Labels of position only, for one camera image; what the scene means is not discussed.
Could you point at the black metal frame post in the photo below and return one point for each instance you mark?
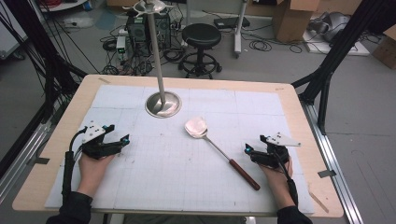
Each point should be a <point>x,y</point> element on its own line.
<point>336,53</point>
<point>34,40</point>

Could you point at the white grid mat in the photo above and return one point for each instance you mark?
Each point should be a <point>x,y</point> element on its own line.
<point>186,174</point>

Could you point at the black round stool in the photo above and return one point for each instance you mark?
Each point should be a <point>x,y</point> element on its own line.
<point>201,34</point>

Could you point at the grey tape piece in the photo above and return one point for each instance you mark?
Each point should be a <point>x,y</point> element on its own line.
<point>42,160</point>
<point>327,173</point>

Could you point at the person's right hand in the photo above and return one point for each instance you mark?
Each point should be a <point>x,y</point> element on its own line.
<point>278,177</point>

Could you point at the person's left hand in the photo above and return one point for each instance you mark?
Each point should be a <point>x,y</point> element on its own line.
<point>91,172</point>

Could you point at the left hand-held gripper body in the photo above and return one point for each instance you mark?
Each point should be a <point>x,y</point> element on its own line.
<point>93,149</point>

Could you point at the large cardboard box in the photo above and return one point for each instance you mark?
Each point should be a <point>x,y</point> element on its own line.
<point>291,21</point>

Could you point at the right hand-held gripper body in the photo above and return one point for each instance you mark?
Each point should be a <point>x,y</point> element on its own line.
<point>272,157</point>

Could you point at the black computer tower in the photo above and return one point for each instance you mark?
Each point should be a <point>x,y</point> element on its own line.
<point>137,32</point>

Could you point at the grey machine on floor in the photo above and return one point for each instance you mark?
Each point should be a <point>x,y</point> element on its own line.
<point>333,25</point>

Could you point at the small cardboard box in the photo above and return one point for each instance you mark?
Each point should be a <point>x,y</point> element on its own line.
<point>386,49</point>

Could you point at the white floor board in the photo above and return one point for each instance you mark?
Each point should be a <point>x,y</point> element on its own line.
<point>358,49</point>

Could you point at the aluminium rail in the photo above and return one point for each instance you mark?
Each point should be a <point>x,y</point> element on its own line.
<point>18,168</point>
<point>337,174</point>

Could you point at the white metal stand leg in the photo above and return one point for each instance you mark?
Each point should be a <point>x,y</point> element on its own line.
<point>239,31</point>

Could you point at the small grey electronics box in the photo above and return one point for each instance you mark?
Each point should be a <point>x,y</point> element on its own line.
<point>121,44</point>

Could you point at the metal utensil rack stand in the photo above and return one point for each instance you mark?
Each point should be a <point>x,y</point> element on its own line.
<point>155,56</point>

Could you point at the flat black device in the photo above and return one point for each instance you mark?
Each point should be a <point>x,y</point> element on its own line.
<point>231,22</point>

